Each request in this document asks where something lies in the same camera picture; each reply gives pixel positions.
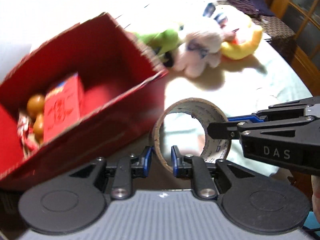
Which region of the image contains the brown packing tape roll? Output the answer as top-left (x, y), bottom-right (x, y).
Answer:
top-left (150, 98), bottom-right (231, 172)

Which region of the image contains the brown wooden gourd massager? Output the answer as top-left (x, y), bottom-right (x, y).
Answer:
top-left (27, 94), bottom-right (44, 144)

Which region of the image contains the red white knotted charm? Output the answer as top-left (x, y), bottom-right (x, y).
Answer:
top-left (17, 111), bottom-right (40, 159)

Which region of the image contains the yellow pink plush toy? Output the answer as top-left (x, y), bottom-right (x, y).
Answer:
top-left (221, 15), bottom-right (263, 60)

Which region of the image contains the white plush toy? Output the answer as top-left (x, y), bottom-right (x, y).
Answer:
top-left (172, 31), bottom-right (235, 79)

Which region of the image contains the red printed paper packet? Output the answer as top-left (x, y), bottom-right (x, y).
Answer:
top-left (43, 73), bottom-right (84, 142)

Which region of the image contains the green plush toy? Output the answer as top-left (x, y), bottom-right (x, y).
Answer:
top-left (133, 29), bottom-right (182, 68)

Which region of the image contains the dark patterned cloth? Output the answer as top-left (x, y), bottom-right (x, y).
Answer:
top-left (227, 0), bottom-right (275, 18)

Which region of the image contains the red cardboard box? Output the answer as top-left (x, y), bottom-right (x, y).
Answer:
top-left (1, 13), bottom-right (168, 191)

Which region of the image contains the wooden glass door cabinet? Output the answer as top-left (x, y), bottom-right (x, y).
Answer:
top-left (265, 0), bottom-right (319, 95)

